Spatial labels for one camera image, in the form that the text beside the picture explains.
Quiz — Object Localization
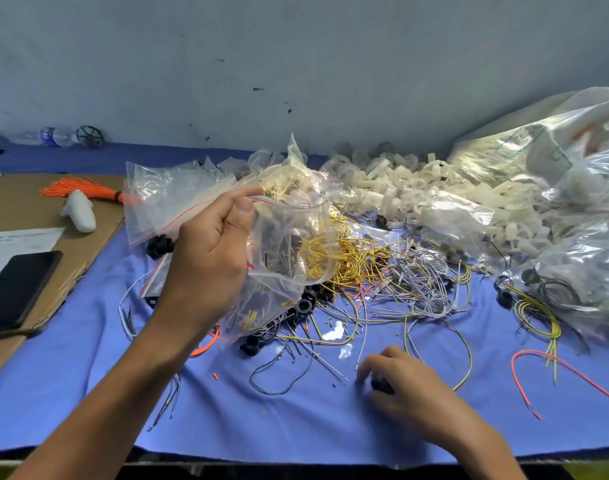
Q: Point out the pile of grey white wires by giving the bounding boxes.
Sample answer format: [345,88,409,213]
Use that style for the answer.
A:
[369,239,476,321]

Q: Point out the white handheld device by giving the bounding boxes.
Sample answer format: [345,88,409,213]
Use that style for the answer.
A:
[61,189,98,234]

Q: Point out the black round wheel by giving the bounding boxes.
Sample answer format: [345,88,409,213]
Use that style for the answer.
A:
[74,123,106,150]

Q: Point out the person's left forearm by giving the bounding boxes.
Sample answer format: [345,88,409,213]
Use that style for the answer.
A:
[9,315,200,480]

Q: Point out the orange wire loop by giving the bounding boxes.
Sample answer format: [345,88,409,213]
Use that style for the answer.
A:
[189,325,224,381]

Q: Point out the long yellow green wire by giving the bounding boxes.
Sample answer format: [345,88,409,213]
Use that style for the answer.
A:
[399,309,476,393]

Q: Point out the orange tie bundle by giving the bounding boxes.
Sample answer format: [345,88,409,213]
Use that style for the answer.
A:
[39,175,130,204]

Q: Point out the black smartphone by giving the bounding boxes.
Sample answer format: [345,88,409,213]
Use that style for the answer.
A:
[0,251,64,336]

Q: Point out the pile of yellow wires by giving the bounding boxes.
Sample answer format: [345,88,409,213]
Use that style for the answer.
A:
[304,209,396,296]

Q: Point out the white paper sheet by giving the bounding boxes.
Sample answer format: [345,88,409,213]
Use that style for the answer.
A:
[0,227,68,291]

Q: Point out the pile of white plastic wheels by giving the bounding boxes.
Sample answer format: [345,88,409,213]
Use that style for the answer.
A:
[324,145,566,266]

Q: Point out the person's right hand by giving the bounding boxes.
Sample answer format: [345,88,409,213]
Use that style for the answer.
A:
[356,345,486,446]

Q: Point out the pile of black plastic rings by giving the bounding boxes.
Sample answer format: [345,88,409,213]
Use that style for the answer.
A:
[144,229,340,358]

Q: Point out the person's left hand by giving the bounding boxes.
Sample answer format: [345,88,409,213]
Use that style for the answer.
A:
[149,187,268,346]

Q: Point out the stack of plastic bags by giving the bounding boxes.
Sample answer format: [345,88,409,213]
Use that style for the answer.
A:
[122,157,240,246]

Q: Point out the pile of large plastic bags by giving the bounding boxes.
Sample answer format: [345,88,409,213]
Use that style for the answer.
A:
[449,87,609,341]

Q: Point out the heap of plastic bags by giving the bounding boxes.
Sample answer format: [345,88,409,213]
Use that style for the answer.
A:
[219,133,336,226]

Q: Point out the clear zip plastic bag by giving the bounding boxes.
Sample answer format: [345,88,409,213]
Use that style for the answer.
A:
[229,189,340,336]

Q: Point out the red-zip plastic bag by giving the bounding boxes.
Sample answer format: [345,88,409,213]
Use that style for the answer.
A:
[139,253,170,301]

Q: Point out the clear plastic water bottle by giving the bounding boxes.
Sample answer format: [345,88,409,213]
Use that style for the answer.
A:
[9,125,80,149]

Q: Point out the red wire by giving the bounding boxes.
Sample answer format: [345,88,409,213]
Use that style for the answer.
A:
[510,349,609,421]

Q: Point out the brown cardboard sheet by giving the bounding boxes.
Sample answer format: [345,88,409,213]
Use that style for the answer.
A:
[0,173,128,386]

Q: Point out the blue cloth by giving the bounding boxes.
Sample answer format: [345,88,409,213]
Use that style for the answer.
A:
[0,139,609,466]

